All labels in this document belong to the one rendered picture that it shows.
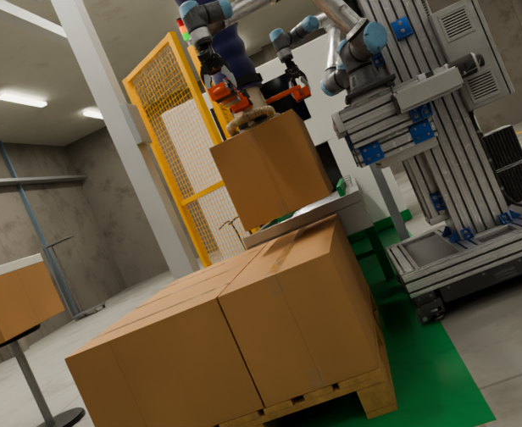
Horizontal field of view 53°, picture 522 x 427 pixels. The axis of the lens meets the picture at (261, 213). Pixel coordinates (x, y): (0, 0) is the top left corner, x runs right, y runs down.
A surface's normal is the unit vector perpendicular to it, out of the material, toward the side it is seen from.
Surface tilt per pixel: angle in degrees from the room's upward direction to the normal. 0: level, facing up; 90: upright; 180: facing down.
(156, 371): 90
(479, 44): 90
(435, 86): 90
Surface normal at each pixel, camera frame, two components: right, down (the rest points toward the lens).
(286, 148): -0.16, 0.09
